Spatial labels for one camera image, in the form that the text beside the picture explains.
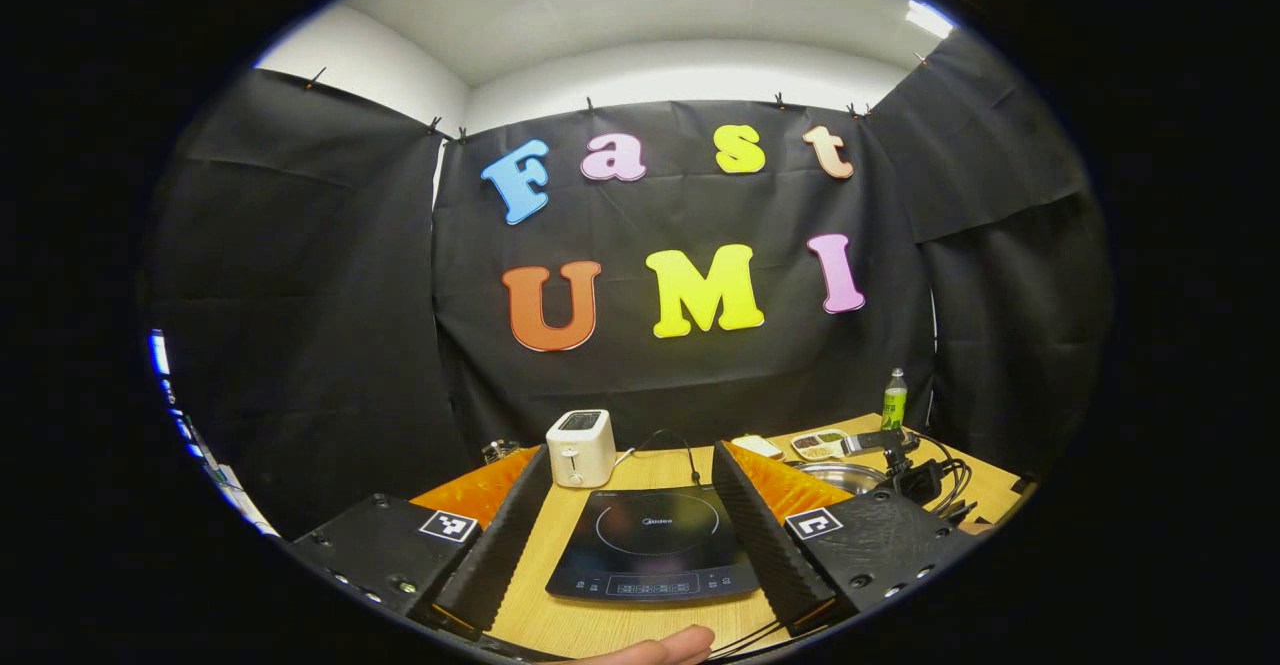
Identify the white divided bean dish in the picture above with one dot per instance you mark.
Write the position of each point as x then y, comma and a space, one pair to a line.
820, 443

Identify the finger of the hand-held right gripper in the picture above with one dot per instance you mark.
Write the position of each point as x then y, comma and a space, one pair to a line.
880, 441

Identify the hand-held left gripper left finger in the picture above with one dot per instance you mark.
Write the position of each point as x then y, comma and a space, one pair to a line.
505, 535

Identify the white toaster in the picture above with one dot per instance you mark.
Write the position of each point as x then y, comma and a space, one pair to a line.
580, 450

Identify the white sandwich plate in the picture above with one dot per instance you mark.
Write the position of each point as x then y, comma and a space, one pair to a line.
757, 446

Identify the ceiling light panel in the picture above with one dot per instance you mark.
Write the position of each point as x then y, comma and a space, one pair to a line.
930, 19

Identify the green drink bottle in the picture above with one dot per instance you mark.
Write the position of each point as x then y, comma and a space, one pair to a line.
894, 405

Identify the black induction cooktop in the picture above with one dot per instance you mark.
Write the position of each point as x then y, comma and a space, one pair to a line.
650, 545

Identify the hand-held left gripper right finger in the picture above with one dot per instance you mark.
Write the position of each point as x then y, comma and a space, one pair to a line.
765, 535

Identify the black backdrop cloth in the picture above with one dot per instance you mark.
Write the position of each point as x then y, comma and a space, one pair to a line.
330, 345

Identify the steel pot with soybeans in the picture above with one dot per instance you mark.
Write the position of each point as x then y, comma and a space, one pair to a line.
840, 475

